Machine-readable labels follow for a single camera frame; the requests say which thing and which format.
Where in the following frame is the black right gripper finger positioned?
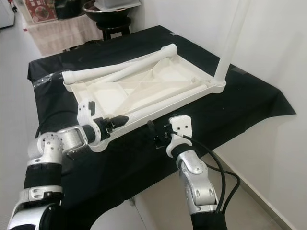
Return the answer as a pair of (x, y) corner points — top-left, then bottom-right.
(146, 120), (160, 143)

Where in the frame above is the cream plastic table top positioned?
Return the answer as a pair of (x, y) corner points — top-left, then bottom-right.
(62, 44), (227, 153)

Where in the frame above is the clear tape strip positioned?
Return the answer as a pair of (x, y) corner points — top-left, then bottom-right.
(35, 74), (65, 89)

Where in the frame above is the black tablecloth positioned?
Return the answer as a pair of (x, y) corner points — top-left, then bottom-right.
(27, 25), (297, 228)

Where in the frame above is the black round stool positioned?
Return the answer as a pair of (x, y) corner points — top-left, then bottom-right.
(98, 22), (132, 41)

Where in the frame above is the beige cloth covered side table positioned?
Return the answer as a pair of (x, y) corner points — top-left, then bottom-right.
(26, 14), (101, 56)

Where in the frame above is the clear plastic storage box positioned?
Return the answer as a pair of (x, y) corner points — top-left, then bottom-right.
(94, 0), (142, 10)

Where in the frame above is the black plastic bag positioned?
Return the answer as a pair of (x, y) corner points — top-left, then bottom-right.
(55, 0), (84, 21)

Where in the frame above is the red printed cardboard box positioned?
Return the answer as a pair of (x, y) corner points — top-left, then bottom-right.
(24, 0), (58, 23)

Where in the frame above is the white cabinet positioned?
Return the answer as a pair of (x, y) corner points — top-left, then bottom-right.
(0, 0), (16, 29)

